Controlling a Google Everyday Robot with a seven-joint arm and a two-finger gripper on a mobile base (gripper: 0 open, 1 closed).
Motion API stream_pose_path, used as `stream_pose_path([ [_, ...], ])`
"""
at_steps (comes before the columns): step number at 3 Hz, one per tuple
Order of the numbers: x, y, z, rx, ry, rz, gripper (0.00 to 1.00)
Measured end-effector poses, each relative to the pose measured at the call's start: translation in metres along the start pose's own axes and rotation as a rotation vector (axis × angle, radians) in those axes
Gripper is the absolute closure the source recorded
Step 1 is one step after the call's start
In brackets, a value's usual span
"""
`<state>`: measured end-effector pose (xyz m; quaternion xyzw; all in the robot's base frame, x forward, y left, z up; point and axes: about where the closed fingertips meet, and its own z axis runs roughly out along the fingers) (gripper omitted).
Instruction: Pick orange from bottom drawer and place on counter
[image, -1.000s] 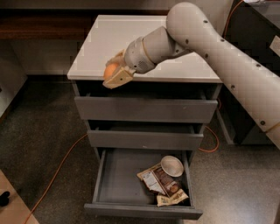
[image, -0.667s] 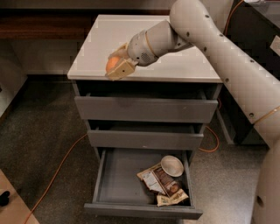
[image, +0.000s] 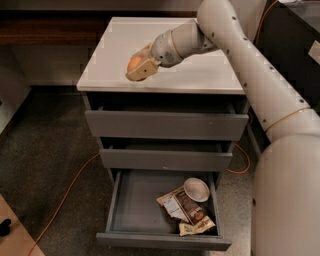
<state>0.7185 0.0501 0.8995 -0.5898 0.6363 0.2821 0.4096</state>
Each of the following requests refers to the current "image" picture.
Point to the grey middle drawer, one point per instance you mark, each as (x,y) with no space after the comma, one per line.
(166,156)

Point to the grey top drawer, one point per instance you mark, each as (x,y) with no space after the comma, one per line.
(166,125)

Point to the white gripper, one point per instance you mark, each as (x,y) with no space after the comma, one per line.
(163,48)

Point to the orange fruit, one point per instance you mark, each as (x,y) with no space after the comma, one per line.
(134,63)

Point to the light wooden board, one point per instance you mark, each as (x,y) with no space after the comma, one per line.
(18,242)

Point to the grey drawer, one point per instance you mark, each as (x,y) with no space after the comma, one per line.
(166,125)
(166,156)
(135,219)

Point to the brown snack packet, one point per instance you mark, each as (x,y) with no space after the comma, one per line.
(180,206)

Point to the grey bottom drawer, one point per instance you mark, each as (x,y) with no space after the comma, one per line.
(135,219)

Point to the dark wooden shelf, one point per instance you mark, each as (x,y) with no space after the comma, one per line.
(66,27)

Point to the black knob object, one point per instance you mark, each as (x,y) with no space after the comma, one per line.
(5,227)

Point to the grey drawer cabinet white top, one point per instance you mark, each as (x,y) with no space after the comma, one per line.
(200,84)

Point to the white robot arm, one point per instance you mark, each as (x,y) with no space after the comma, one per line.
(286,213)

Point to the white bowl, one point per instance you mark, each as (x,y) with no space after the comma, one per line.
(197,189)

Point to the beige snack packet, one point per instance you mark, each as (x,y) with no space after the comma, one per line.
(202,226)

